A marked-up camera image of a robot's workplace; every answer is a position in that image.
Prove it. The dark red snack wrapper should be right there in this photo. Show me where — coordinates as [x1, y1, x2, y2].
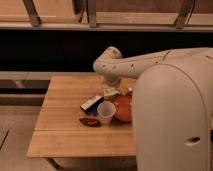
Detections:
[79, 118, 101, 127]

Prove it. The orange ceramic bowl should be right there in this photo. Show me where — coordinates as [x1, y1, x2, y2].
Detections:
[112, 96, 132, 122]

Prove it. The clear plastic cup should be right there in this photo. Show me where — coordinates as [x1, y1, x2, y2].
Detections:
[97, 101, 116, 125]

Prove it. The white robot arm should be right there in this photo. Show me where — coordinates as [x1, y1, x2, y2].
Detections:
[93, 47, 213, 171]

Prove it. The wooden table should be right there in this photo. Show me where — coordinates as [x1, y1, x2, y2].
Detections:
[27, 75, 136, 158]

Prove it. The white snack box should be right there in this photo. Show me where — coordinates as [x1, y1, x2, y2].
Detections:
[103, 88, 119, 100]

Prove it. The dark rectangular box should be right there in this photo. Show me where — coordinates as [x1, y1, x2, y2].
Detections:
[80, 95, 104, 113]

